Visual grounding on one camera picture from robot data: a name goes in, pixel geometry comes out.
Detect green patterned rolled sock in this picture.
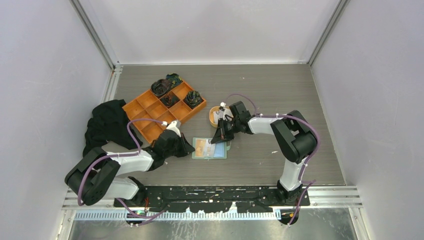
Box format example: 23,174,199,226
183,90,203,109

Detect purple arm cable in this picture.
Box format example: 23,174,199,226
76,118,168,226
225,93,322,226

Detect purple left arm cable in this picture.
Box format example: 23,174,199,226
76,118,168,226

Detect orange wooden divider box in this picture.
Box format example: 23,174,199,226
122,80,207,143

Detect dark rolled sock left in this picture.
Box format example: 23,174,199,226
150,79,172,98

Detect white printed card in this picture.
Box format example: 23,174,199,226
204,139,216,158

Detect dark rolled sock top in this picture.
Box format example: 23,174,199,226
165,73,183,88

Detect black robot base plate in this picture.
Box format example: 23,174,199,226
113,185,311,214

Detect green card holder wallet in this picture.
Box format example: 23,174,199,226
191,137,231,160

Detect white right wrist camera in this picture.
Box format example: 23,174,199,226
219,102,234,122

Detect dark rolled sock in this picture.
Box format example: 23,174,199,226
165,73,183,88
159,91,180,109
150,79,172,98

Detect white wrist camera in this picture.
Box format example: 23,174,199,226
161,120,182,137
219,102,234,122

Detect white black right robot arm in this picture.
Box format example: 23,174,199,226
211,101,320,206

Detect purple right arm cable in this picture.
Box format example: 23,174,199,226
225,93,322,226

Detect aluminium frame rail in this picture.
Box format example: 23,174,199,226
62,185,363,222

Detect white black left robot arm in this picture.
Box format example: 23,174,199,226
64,129,195,207

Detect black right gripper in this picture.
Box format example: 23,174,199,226
211,117,240,145

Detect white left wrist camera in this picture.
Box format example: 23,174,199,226
161,120,182,137

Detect black cloth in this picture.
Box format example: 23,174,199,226
82,99,137,156

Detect dark rolled sock centre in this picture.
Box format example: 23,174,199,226
159,91,180,109

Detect silver Chlitina card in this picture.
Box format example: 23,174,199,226
212,110,223,124

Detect yellow oval tray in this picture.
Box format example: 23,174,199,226
209,106,233,128

